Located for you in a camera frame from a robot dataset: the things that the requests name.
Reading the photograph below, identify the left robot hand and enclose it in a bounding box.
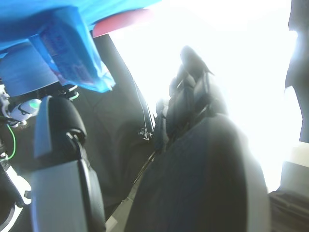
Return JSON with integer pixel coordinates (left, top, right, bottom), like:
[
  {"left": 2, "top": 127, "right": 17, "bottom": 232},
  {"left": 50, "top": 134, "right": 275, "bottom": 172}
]
[{"left": 30, "top": 45, "right": 270, "bottom": 232}]

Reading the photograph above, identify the light blue bowl red base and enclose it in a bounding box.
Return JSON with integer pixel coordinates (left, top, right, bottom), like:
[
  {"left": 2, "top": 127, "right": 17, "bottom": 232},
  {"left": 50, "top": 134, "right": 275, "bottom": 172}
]
[{"left": 93, "top": 8, "right": 155, "bottom": 38}]

